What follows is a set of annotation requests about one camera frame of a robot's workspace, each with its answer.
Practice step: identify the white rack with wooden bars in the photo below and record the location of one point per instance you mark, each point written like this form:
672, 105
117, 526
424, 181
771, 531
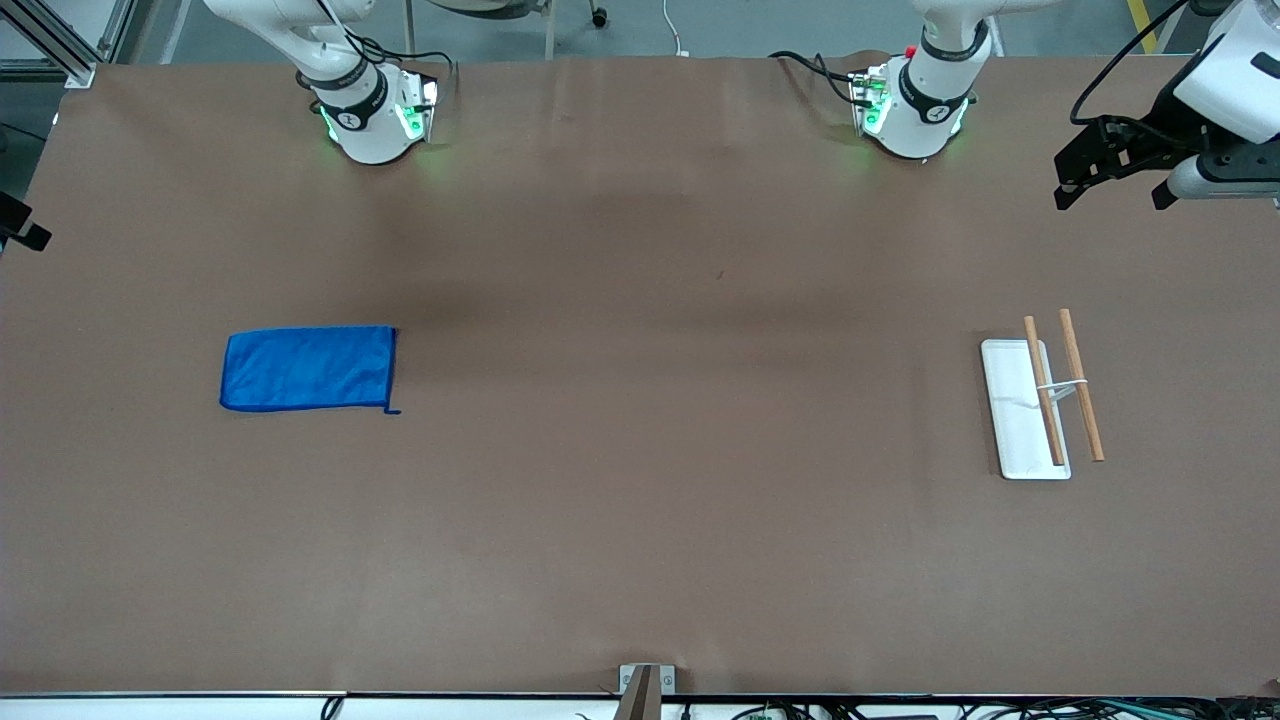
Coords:
1015, 420

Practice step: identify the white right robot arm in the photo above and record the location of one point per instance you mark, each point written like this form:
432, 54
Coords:
365, 120

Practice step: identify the grey metal table bracket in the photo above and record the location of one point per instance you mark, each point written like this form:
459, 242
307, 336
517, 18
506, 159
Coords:
626, 682

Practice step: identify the blue microfibre towel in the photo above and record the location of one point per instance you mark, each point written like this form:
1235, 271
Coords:
310, 368

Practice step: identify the brown camera mount post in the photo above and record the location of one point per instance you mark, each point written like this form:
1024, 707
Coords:
640, 700

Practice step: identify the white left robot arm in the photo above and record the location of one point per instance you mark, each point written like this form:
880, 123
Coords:
925, 95

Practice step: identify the metal chair legs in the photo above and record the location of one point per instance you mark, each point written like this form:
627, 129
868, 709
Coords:
549, 30

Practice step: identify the aluminium frame profile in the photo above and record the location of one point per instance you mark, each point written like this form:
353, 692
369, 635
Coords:
60, 55

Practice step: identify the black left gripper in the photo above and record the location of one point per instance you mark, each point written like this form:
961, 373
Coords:
1163, 126

